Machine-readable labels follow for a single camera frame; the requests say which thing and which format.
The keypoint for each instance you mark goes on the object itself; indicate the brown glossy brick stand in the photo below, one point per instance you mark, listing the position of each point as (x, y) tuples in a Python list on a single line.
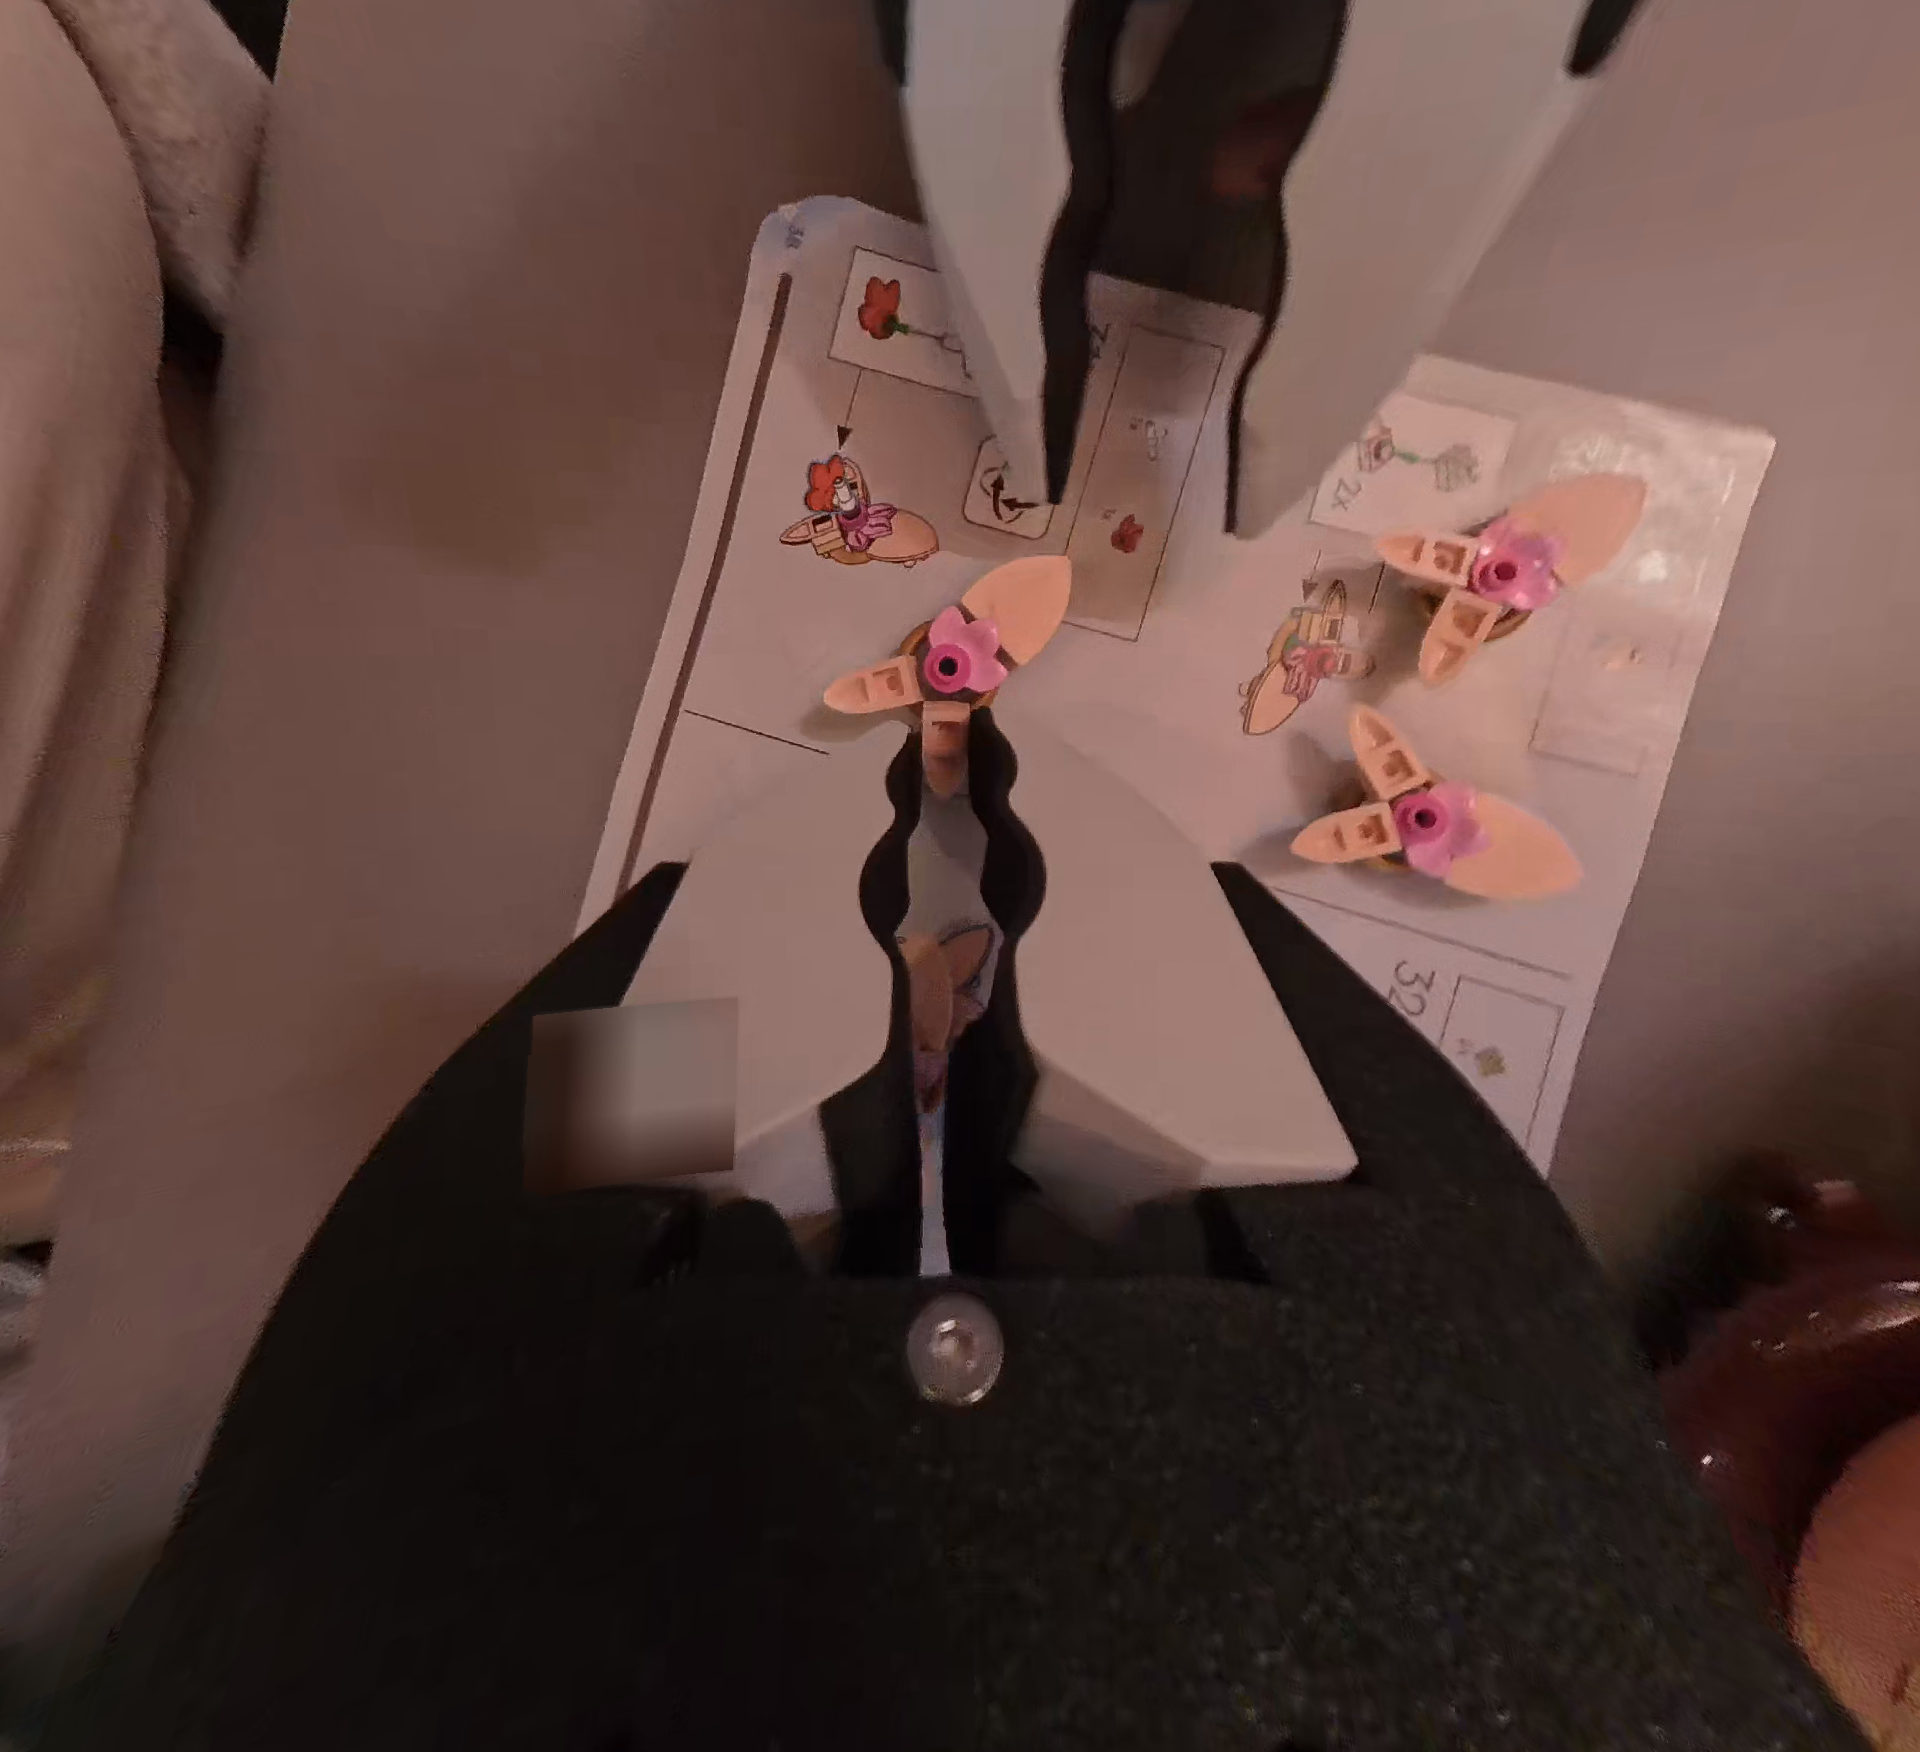
[(1801, 1331)]

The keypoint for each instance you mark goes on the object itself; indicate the pink cream brick pot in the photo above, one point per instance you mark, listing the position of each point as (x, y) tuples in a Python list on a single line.
[(1876, 1603)]

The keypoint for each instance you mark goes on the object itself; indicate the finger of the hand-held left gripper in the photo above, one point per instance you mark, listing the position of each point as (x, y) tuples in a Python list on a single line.
[(992, 57), (1442, 57)]

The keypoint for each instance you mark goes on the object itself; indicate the paper instruction sheet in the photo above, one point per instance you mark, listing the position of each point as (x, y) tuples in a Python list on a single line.
[(752, 584)]

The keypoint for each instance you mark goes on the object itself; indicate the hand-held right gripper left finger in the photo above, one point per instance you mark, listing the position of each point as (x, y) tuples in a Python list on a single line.
[(796, 912)]

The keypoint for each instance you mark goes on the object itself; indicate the peach pink brick flower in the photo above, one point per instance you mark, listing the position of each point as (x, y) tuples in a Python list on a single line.
[(1027, 612), (1499, 568), (1516, 868)]

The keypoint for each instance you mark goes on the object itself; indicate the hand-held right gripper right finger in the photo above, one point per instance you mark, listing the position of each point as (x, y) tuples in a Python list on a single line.
[(1170, 1032)]

